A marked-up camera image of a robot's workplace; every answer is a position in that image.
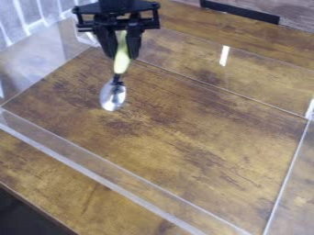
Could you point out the clear acrylic tray enclosure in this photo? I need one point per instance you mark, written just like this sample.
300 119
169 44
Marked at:
202 141

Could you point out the black bar at table edge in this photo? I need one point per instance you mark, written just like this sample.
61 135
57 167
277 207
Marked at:
238 11

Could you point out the green handled metal spoon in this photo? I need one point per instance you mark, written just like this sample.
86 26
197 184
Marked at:
113 95

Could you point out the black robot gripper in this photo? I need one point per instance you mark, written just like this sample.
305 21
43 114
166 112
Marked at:
109 15

